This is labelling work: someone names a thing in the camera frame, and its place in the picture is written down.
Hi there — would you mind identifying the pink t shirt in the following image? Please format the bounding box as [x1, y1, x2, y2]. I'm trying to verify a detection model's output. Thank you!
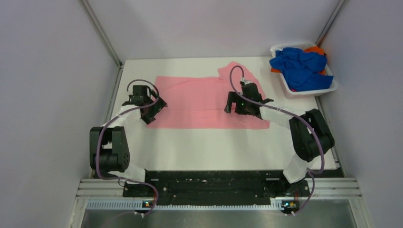
[147, 62, 270, 130]

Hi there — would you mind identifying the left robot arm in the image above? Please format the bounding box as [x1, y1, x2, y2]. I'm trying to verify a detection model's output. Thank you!
[89, 85, 167, 196]

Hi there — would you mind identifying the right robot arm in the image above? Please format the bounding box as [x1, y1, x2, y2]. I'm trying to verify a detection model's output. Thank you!
[147, 83, 334, 196]

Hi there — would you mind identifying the blue t shirt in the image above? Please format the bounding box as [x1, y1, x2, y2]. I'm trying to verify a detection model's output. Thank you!
[269, 46, 334, 92]

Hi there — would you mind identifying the orange t shirt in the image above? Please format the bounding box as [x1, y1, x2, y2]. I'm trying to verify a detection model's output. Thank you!
[269, 46, 327, 75]

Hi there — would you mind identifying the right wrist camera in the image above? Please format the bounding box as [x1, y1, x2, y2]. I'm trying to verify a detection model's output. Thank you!
[240, 77, 253, 86]

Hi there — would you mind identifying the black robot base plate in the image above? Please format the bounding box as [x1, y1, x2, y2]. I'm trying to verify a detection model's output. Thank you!
[123, 170, 311, 207]

